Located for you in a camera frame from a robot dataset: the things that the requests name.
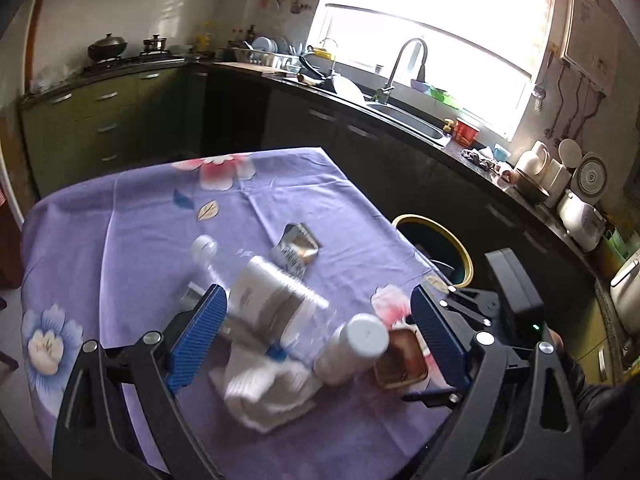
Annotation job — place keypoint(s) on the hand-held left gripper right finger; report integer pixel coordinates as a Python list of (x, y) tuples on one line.
[(440, 340)]

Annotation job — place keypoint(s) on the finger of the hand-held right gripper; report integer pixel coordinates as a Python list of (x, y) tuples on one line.
[(470, 305), (435, 397)]

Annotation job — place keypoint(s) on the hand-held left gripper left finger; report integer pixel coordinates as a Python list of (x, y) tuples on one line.
[(197, 335)]

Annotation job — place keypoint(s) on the brown plastic tray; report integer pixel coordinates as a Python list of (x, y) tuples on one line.
[(400, 360)]

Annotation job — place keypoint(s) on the black bin with yellow rim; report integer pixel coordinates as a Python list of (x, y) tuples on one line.
[(430, 237)]

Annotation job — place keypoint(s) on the clear plastic cup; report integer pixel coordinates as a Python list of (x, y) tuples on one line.
[(270, 295)]

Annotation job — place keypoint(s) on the white cloth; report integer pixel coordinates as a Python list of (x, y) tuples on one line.
[(260, 390)]

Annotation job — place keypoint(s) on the white plastic bottle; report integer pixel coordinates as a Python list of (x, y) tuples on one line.
[(350, 350)]

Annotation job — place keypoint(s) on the silver foil wrapper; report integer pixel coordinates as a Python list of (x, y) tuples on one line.
[(295, 250)]

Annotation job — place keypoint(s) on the person's right forearm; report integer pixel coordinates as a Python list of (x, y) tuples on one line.
[(605, 410)]

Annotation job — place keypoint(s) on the person's right hand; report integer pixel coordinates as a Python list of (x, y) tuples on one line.
[(556, 341)]

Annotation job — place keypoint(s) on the white rice cooker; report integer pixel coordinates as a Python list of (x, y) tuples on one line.
[(580, 220)]

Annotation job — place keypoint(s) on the black stone countertop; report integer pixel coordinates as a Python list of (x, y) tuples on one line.
[(500, 195)]

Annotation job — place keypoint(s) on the metal bowl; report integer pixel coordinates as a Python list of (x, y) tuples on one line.
[(532, 190)]

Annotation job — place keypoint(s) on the pink cloth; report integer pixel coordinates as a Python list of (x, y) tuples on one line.
[(506, 176)]

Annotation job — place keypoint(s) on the white rectangular container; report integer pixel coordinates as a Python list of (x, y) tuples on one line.
[(556, 182)]

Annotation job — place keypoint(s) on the purple floral tablecloth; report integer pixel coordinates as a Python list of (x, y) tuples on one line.
[(125, 220)]

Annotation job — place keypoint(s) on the white jug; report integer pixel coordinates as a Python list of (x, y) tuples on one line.
[(532, 157)]

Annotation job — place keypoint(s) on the patterned round plate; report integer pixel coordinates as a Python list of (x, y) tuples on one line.
[(590, 177)]

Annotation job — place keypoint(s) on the dark rag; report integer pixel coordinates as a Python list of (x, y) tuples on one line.
[(477, 157)]

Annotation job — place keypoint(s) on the light blue cup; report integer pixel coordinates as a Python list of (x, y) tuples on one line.
[(501, 152)]

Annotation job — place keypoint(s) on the plain white round plate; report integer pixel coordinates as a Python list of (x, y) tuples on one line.
[(570, 152)]

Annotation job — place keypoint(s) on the red paper cup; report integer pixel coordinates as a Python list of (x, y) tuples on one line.
[(466, 132)]

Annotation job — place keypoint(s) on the small brass tap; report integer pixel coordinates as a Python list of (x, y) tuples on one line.
[(448, 126)]

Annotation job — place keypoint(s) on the steel sink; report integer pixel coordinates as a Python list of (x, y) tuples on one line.
[(410, 120)]

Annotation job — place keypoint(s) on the hanging metal strainer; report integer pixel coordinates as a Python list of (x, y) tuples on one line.
[(539, 95)]

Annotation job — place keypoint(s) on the green plastic container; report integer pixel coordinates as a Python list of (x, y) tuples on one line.
[(437, 96)]

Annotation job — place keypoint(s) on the kitchen window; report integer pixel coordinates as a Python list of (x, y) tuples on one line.
[(475, 85)]

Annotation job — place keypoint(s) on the purple plastic bowl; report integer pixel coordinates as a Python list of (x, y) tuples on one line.
[(420, 86)]

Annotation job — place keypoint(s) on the dark base cabinets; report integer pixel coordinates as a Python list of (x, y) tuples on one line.
[(310, 130)]

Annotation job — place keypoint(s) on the green base cabinets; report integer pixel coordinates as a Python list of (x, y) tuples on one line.
[(75, 125)]

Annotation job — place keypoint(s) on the steel kitchen faucet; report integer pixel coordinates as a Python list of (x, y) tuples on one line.
[(400, 55)]

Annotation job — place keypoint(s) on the white water heater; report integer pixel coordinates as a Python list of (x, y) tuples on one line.
[(590, 40)]

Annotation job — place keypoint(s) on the wooden cutting board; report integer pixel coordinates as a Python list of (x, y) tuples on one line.
[(242, 67)]

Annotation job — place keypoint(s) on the black frying pan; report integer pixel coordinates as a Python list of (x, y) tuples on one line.
[(317, 72)]

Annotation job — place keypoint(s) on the black gas stove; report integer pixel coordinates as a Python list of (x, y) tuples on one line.
[(135, 62)]

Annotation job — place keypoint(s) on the white dish rack with dishes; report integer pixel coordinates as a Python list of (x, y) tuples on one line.
[(265, 52)]

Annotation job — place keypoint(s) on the steel pot with lid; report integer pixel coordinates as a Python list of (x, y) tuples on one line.
[(155, 45)]

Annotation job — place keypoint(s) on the white plastic bag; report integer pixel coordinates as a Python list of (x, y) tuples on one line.
[(50, 80)]

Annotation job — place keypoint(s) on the yellow oil bottle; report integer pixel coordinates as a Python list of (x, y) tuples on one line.
[(205, 40)]

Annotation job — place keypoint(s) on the black wok with lid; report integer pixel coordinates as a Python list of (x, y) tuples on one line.
[(107, 47)]

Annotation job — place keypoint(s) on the dark sauce bottle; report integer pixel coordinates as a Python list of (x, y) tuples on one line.
[(251, 35)]

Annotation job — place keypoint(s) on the window blind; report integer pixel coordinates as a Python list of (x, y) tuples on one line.
[(440, 0)]

